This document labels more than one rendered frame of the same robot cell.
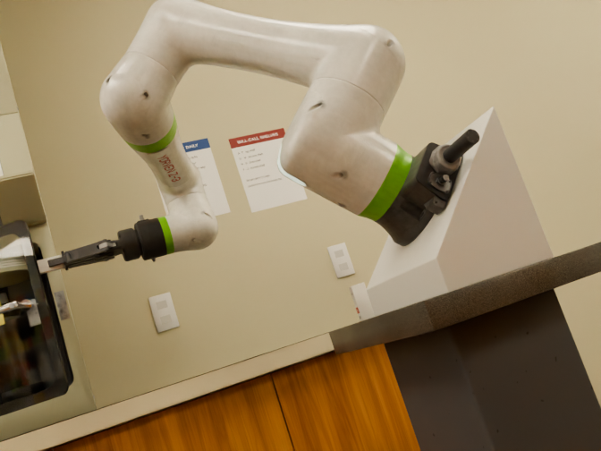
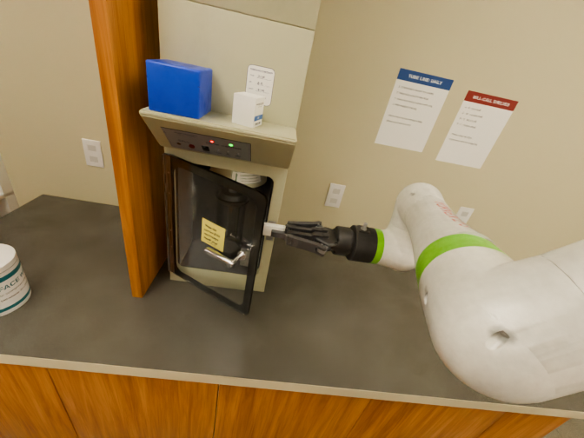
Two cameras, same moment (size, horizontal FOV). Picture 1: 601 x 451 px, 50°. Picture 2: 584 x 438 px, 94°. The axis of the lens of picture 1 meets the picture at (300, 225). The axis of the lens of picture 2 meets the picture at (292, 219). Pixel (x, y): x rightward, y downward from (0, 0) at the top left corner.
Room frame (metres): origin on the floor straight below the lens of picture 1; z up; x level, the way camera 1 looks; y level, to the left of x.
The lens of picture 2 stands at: (0.88, 0.39, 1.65)
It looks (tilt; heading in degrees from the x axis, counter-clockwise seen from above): 30 degrees down; 13
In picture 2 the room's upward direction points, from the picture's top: 13 degrees clockwise
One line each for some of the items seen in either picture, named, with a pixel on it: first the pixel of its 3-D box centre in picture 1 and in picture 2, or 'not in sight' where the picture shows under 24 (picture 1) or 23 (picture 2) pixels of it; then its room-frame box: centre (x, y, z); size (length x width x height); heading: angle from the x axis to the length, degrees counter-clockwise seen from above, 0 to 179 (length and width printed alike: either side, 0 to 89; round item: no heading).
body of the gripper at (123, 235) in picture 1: (117, 247); (331, 239); (1.48, 0.42, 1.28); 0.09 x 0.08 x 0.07; 110
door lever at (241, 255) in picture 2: (4, 310); (224, 254); (1.37, 0.66, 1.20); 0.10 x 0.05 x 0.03; 83
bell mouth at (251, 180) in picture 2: not in sight; (239, 167); (1.59, 0.76, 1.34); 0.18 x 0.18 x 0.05
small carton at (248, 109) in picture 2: not in sight; (248, 109); (1.45, 0.68, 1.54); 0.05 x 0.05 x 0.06; 4
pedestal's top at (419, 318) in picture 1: (459, 302); not in sight; (1.03, -0.20, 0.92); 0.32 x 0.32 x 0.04; 24
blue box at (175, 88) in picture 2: not in sight; (182, 88); (1.40, 0.81, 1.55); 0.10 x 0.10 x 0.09; 20
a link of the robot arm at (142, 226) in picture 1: (148, 238); (359, 242); (1.51, 0.35, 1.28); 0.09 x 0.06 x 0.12; 20
